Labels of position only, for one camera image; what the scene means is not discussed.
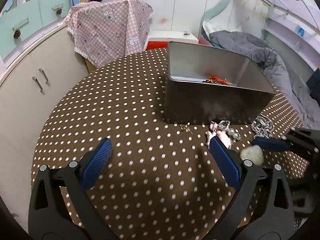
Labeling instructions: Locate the silver bead chain necklace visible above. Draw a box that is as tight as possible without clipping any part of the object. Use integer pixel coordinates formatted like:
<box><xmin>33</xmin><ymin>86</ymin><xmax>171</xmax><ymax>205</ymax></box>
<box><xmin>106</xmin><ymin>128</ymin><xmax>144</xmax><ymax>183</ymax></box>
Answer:
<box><xmin>250</xmin><ymin>114</ymin><xmax>275</xmax><ymax>138</ymax></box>

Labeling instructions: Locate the red cord jade pendant necklace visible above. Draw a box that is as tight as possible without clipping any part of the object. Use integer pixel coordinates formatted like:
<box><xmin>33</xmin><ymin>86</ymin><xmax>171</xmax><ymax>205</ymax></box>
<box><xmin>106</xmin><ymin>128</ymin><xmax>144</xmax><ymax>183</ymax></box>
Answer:
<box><xmin>239</xmin><ymin>145</ymin><xmax>265</xmax><ymax>167</ymax></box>

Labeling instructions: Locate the pink pearl charm bracelet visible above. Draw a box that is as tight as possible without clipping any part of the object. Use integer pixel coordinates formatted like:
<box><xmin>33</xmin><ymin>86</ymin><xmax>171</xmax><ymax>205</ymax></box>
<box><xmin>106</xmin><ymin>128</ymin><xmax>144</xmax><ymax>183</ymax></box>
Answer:
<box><xmin>205</xmin><ymin>119</ymin><xmax>242</xmax><ymax>149</ymax></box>

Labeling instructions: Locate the grey metal jewelry box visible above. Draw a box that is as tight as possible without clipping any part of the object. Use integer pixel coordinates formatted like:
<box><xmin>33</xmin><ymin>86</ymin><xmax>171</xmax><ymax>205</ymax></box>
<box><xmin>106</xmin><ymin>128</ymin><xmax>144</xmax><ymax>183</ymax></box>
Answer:
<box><xmin>163</xmin><ymin>42</ymin><xmax>275</xmax><ymax>125</ymax></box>

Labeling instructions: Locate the grey duvet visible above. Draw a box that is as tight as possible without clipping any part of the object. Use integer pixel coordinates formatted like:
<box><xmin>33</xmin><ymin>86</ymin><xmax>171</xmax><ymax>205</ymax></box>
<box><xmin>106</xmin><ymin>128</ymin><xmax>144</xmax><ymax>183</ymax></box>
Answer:
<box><xmin>209</xmin><ymin>30</ymin><xmax>319</xmax><ymax>130</ymax></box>

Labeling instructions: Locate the brown polka dot tablecloth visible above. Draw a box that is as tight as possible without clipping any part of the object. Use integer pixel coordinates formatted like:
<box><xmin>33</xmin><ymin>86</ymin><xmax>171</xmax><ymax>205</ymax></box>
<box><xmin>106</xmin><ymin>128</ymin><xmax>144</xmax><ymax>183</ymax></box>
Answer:
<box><xmin>31</xmin><ymin>49</ymin><xmax>308</xmax><ymax>239</ymax></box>

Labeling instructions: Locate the beige curved cabinet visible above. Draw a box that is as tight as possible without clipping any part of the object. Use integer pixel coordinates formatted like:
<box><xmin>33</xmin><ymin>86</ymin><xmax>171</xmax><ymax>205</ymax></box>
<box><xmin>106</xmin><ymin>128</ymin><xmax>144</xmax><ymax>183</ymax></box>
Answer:
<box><xmin>1</xmin><ymin>27</ymin><xmax>88</xmax><ymax>230</ymax></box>

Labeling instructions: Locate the small gold earring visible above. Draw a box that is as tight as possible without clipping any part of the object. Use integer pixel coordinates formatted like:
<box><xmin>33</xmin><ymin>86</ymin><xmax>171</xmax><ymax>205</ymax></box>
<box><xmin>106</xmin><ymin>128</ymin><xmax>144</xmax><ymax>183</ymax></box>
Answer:
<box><xmin>180</xmin><ymin>123</ymin><xmax>193</xmax><ymax>134</ymax></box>

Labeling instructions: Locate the cardboard box under cloth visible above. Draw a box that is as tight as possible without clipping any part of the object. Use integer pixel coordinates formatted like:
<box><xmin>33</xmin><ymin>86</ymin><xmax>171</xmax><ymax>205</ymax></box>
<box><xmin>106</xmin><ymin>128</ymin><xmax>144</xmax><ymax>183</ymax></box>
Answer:
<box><xmin>85</xmin><ymin>58</ymin><xmax>101</xmax><ymax>74</ymax></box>

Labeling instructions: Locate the red white storage box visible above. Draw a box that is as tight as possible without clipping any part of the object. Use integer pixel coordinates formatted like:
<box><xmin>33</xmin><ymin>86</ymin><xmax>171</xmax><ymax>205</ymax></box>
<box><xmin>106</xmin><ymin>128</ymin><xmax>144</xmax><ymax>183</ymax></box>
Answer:
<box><xmin>146</xmin><ymin>30</ymin><xmax>212</xmax><ymax>50</ymax></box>

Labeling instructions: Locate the pink checkered bear cloth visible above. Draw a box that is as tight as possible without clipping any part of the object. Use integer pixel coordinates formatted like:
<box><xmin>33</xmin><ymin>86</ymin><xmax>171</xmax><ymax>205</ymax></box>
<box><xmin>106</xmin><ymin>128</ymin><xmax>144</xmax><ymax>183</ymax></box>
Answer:
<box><xmin>65</xmin><ymin>0</ymin><xmax>153</xmax><ymax>68</ymax></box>

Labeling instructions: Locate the mint drawer unit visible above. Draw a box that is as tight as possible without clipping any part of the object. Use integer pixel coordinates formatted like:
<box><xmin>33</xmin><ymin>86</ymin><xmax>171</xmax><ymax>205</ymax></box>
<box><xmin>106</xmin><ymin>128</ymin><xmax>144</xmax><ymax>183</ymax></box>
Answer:
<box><xmin>0</xmin><ymin>0</ymin><xmax>71</xmax><ymax>59</ymax></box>

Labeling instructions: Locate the dark red bead bracelet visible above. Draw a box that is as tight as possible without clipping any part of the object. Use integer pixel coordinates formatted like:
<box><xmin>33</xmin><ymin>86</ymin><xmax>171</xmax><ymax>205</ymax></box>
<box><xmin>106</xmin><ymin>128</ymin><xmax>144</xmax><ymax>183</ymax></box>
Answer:
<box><xmin>202</xmin><ymin>74</ymin><xmax>237</xmax><ymax>87</ymax></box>

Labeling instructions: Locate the mint bunk bed frame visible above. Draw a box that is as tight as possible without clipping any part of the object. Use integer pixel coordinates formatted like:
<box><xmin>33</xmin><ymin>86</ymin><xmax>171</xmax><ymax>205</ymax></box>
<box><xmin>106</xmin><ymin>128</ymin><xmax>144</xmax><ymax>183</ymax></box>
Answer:
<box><xmin>199</xmin><ymin>0</ymin><xmax>319</xmax><ymax>70</ymax></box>

